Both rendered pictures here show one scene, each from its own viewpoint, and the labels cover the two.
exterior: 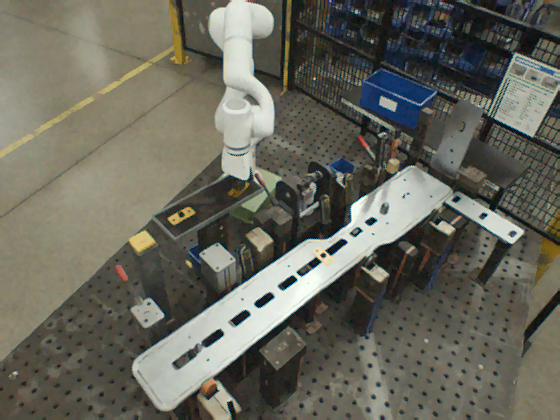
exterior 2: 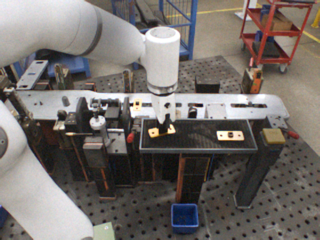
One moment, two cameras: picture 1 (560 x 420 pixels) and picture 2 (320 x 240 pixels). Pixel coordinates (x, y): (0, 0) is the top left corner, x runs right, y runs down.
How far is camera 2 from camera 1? 1.72 m
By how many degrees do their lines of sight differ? 82
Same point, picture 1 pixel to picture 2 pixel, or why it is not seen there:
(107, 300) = not seen: outside the picture
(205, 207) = (204, 132)
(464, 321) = not seen: hidden behind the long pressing
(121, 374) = (281, 183)
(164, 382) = (274, 102)
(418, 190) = (27, 102)
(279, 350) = (211, 79)
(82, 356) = (306, 210)
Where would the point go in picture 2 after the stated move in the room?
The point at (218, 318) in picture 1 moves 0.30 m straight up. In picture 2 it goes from (229, 111) to (244, 52)
